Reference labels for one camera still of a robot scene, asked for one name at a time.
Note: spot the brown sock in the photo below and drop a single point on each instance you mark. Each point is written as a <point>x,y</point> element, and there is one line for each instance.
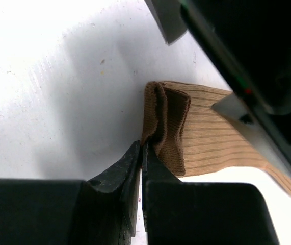
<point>191,139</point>

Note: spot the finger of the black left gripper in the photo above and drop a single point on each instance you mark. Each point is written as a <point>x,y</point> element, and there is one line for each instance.
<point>167,14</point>

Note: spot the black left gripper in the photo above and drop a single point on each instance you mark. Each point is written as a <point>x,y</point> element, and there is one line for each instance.
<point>249,42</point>

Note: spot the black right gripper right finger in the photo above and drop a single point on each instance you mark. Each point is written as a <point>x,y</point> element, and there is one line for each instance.
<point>177,212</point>

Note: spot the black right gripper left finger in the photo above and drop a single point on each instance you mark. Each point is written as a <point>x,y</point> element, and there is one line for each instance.
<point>102,210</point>

